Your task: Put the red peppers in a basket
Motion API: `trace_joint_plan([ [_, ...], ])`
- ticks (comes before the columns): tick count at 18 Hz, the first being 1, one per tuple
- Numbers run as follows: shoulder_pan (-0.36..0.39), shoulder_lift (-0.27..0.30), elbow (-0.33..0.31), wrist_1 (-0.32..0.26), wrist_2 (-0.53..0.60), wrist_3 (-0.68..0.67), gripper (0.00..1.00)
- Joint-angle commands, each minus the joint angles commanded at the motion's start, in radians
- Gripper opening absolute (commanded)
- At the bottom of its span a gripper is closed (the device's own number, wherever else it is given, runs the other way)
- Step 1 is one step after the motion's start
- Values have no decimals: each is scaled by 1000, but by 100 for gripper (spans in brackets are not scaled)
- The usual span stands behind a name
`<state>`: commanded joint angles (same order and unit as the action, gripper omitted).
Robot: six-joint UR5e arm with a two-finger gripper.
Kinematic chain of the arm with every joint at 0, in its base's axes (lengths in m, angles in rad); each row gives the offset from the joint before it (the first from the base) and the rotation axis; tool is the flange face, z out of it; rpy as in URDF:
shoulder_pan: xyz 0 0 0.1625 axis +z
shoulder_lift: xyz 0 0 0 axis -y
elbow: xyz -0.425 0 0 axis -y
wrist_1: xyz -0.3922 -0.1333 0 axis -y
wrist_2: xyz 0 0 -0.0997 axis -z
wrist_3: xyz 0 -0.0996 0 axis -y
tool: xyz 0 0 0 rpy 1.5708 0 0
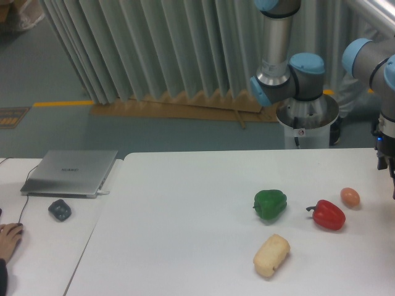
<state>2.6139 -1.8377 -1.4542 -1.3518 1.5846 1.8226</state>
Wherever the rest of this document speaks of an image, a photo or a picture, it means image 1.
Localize green bell pepper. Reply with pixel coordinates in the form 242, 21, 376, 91
253, 189, 287, 221

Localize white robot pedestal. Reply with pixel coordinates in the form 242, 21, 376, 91
276, 94, 339, 149

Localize black mouse cable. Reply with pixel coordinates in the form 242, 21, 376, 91
0, 157, 41, 224

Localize standing person grey trousers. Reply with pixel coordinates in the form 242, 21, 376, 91
330, 72, 381, 146

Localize black small device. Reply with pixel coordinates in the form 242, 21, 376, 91
48, 199, 72, 222

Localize black sleeve forearm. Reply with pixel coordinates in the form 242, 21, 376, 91
0, 258, 8, 296

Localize brown egg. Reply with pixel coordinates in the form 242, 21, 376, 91
340, 187, 360, 207

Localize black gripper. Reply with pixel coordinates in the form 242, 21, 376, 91
371, 117, 395, 199

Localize person's hand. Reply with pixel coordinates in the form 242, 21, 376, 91
0, 223, 22, 263

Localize silver laptop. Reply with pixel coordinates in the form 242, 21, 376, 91
20, 150, 118, 198

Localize black computer mouse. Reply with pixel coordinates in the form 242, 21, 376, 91
16, 223, 23, 235

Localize red bell pepper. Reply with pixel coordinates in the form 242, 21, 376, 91
306, 200, 346, 231

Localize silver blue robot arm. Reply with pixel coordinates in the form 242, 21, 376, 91
250, 1, 394, 176

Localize beige bread loaf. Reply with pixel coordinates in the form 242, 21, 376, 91
253, 234, 291, 278

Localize white laptop plug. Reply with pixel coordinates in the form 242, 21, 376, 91
97, 190, 110, 195

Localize grey folding curtain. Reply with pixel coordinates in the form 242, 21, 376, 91
36, 0, 349, 104

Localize brown cardboard sheet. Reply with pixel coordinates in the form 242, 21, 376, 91
90, 89, 277, 128

